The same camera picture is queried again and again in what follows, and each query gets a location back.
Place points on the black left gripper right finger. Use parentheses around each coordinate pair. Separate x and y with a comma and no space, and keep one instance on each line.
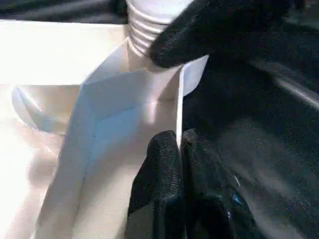
(214,204)

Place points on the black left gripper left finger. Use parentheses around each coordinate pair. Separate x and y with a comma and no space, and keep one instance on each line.
(157,194)

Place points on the white plastic table top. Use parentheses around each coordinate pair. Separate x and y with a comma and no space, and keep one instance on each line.
(50,99)

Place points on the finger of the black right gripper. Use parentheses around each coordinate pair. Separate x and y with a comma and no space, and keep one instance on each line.
(209,30)

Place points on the white plastic table leg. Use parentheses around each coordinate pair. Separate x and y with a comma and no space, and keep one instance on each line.
(147,12)

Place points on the black mat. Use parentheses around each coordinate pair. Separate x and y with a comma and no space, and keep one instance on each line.
(259,149)

